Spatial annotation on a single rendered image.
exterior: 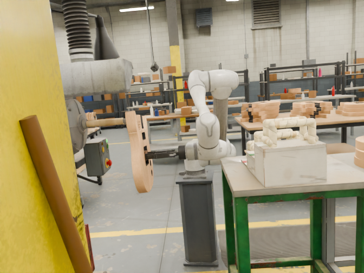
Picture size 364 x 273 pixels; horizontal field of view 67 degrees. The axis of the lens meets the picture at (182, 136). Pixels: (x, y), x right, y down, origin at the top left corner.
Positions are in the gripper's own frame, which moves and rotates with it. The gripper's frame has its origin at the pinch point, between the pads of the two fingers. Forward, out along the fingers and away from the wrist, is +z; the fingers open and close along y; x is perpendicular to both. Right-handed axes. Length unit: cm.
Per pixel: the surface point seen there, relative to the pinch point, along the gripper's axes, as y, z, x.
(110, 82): -25.0, 8.0, 35.4
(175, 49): 659, 6, 220
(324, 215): 29, -101, -50
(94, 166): 14.3, 33.9, -5.1
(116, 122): -9.1, 11.7, 18.6
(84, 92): -24.7, 19.8, 32.4
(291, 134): -8, -72, 5
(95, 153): 13.5, 32.4, 2.5
